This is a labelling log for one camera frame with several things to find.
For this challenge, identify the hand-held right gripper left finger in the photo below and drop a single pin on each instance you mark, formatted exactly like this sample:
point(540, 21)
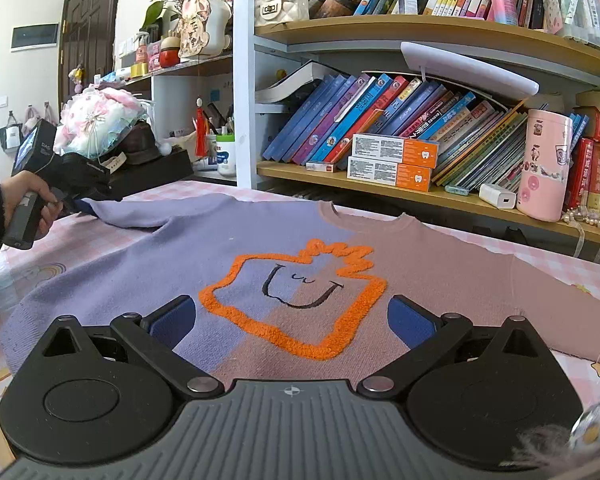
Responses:
point(172, 324)

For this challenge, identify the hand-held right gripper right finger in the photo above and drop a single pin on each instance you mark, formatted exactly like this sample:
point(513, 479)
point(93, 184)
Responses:
point(411, 327)

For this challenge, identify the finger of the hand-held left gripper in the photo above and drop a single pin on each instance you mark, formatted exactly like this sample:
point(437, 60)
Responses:
point(77, 206)

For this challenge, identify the purple and pink sweater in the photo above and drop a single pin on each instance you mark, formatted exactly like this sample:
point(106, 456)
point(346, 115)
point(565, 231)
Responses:
point(190, 240)

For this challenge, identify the person's left hand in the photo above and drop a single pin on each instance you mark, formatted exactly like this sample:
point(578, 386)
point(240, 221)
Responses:
point(15, 195)

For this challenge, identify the pink and white flower bouquet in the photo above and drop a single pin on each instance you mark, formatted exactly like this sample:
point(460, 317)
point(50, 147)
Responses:
point(100, 117)

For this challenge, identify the hanging tote bag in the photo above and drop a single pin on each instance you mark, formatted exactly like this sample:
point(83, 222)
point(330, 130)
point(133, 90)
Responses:
point(11, 135)

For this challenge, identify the brown hat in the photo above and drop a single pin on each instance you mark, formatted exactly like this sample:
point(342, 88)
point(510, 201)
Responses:
point(140, 142)

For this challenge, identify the black flat box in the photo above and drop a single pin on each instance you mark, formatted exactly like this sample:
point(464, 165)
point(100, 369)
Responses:
point(150, 167)

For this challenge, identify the white side shelf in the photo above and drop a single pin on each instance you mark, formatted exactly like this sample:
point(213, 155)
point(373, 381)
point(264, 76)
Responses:
point(180, 90)

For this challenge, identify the red tassel ornament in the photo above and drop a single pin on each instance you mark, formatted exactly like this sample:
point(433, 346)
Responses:
point(201, 132)

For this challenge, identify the dark wooden door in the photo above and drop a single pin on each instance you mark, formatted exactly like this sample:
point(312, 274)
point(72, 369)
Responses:
point(87, 35)

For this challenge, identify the small red round doll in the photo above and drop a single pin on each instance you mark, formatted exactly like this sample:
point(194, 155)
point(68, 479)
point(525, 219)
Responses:
point(169, 52)

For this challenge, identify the white green-lid jar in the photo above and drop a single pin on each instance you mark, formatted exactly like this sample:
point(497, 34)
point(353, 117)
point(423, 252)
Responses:
point(225, 157)

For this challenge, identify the orange and white toothpaste box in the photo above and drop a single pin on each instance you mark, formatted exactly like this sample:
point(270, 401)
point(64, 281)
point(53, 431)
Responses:
point(390, 150)
point(385, 174)

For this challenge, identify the white power adapter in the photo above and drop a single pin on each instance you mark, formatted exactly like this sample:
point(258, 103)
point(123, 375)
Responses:
point(497, 196)

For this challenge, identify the cartoon figure ornament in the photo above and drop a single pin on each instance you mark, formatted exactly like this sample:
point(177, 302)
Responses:
point(200, 22)

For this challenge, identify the pink stickered tumbler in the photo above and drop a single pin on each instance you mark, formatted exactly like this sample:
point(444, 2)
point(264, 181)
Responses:
point(542, 170)

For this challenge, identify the row of leaning books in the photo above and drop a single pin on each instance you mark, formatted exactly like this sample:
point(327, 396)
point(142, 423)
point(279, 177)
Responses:
point(380, 110)

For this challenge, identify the thick white open book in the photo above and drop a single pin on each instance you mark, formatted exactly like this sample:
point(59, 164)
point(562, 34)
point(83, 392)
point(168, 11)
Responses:
point(290, 82)

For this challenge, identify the row of red hardcover books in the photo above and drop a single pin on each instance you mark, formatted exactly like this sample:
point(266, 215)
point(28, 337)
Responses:
point(592, 170)

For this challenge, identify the white flat desk lamp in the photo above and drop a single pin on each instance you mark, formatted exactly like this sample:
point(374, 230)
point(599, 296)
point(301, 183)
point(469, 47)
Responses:
point(470, 67)

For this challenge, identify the wooden bookshelf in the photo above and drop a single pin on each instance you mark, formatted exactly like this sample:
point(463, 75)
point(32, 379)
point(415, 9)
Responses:
point(430, 35)

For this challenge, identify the wall electrical panel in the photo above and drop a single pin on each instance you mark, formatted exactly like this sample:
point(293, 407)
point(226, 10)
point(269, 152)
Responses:
point(34, 37)

